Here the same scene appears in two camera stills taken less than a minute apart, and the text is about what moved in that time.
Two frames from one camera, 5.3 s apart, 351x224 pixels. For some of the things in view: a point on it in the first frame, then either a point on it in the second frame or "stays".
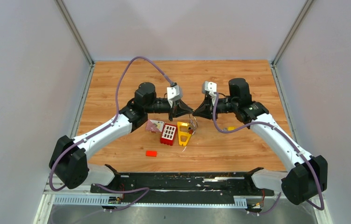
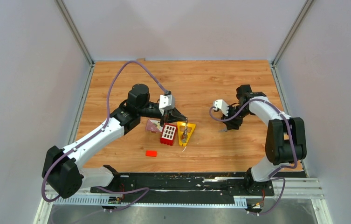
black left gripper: (182, 109) -> (172, 115)
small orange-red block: (153, 153) stays
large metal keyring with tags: (193, 125) -> (183, 138)
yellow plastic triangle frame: (183, 133) stays
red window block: (168, 134) stays
